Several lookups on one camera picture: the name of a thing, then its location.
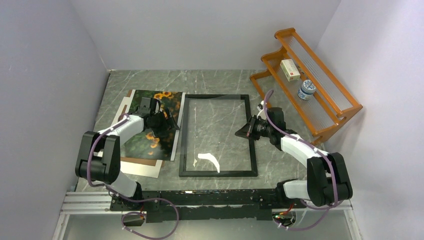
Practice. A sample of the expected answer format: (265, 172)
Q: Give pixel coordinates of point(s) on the blue white ceramic jar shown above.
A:
(306, 89)

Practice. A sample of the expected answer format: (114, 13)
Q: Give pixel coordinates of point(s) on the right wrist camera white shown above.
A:
(260, 108)

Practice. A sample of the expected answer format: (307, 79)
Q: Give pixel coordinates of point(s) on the aluminium rail profile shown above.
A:
(97, 202)

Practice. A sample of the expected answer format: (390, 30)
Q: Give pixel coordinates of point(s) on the orange wooden rack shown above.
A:
(320, 99)

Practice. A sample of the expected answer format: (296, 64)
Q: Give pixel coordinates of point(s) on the white red carton box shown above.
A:
(290, 70)

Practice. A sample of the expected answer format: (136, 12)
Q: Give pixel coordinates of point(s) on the black picture frame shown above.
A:
(183, 133)

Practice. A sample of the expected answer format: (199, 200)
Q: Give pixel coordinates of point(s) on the brown backing board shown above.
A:
(139, 161)

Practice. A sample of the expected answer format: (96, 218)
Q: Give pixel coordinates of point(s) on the sunflower photo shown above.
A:
(147, 145)

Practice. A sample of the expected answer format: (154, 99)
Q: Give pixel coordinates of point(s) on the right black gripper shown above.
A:
(248, 130)

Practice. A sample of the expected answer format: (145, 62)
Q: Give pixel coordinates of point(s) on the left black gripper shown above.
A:
(160, 132)

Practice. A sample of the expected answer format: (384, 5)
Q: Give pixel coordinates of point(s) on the clear glass pane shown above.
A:
(211, 142)

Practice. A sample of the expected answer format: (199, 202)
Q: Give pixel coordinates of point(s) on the white mat board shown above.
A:
(142, 169)

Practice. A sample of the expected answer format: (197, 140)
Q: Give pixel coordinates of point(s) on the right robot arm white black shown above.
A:
(327, 179)

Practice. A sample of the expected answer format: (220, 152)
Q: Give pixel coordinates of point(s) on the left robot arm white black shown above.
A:
(99, 156)

